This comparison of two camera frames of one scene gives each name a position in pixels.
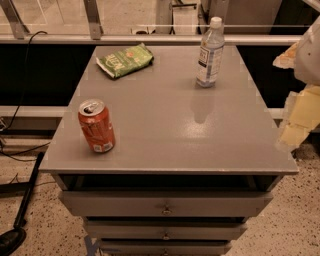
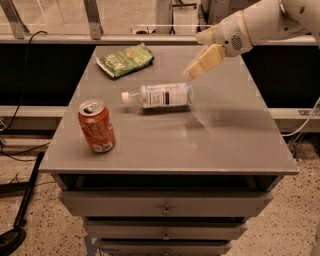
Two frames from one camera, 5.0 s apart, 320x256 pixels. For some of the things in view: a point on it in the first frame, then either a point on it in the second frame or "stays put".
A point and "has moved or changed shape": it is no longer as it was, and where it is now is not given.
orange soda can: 97,125 stays put
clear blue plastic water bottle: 211,54 has moved or changed shape
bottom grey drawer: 164,247 stays put
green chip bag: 125,59 stays put
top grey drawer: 164,204 stays put
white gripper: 308,56 to 231,36
